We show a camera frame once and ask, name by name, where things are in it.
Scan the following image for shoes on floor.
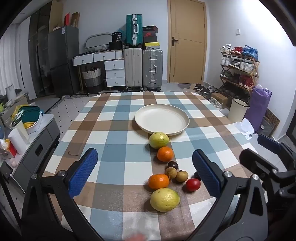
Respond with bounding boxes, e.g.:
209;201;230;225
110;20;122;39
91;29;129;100
193;83;219;98

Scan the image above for brown flat box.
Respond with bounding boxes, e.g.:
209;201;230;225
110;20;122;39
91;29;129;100
71;11;80;28

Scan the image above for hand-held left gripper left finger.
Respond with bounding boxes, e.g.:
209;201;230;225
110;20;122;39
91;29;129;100
21;148;104;241

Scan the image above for woven laundry basket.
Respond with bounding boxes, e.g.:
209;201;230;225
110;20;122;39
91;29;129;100
82;67;103;93

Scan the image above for purple bag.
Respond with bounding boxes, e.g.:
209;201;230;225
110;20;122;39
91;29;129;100
245;85;272;133

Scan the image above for grey side cabinet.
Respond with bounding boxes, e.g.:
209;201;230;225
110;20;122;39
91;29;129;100
0;113;61;193

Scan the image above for wooden door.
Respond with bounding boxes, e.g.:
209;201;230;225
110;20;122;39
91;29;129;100
168;0;207;83

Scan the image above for orange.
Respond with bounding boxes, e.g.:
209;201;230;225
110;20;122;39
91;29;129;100
157;146;174;162
148;174;170;190

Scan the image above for white basket with green items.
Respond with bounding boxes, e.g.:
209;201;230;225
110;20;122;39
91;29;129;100
11;105;44;135

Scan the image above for red tomato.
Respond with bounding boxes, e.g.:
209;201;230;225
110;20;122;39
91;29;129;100
186;178;201;192

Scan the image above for white waste bin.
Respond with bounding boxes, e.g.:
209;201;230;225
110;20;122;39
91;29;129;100
229;98;250;123

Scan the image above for dark glass cabinet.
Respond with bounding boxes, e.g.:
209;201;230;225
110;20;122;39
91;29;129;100
28;1;58;98

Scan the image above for wooden shoe rack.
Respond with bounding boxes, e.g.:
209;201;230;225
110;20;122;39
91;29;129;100
219;44;260;100

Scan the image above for small brown round fruit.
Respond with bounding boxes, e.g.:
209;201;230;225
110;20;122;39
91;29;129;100
165;167;178;179
174;170;188;183

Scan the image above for white suitcase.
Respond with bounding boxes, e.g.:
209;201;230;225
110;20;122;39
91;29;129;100
124;47;143;91

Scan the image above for yellow-green lemon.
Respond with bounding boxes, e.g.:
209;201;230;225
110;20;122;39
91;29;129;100
149;132;170;149
150;188;180;212

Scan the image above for grey dotted rug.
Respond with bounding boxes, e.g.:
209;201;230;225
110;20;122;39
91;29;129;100
39;94;102;139

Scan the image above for teal suitcase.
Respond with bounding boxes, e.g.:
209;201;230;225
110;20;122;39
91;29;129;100
126;14;143;49

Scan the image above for white dresser with drawers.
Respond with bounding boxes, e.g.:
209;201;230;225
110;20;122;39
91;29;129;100
72;50;126;88

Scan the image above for patterned doormat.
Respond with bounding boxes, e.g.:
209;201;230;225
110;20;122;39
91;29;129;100
261;109;281;137

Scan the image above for small cardboard box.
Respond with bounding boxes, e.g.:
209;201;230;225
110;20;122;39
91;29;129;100
211;93;228;109

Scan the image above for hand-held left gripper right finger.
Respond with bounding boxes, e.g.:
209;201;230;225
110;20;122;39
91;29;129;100
192;149;270;241

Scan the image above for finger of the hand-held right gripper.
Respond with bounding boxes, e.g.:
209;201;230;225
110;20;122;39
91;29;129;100
239;148;279;180
257;134;296;168

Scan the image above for white crumpled paper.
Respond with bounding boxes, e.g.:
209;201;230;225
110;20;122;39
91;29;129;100
231;118;256;140

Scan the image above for silver suitcase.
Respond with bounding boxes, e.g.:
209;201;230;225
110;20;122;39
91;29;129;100
142;49;163;91

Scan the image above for white pitcher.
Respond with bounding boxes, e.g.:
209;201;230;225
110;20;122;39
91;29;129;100
8;126;30;155

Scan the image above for dark grey refrigerator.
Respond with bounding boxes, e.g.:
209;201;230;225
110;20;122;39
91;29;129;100
48;25;80;98

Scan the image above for large cardboard box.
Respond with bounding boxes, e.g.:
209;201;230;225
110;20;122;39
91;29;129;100
48;0;64;33

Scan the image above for oval metal frame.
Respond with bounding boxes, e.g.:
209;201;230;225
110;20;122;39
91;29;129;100
84;32;112;50

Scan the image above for shoes on rack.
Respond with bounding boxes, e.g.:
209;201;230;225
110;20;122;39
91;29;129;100
219;44;258;91

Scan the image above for white curtain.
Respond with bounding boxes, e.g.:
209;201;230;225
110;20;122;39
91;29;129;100
0;22;30;95

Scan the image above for cream round plate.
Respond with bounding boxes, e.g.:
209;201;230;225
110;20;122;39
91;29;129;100
134;104;190;137

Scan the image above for checkered tablecloth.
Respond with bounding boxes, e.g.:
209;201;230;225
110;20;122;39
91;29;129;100
42;91;273;241

